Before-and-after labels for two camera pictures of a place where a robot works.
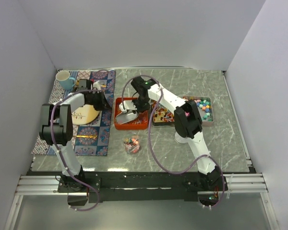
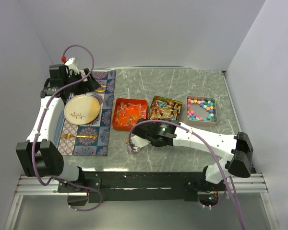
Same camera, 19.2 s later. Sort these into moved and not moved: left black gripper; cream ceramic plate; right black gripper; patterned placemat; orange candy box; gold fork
Moved: right black gripper; left black gripper
Not moved: gold fork; patterned placemat; cream ceramic plate; orange candy box
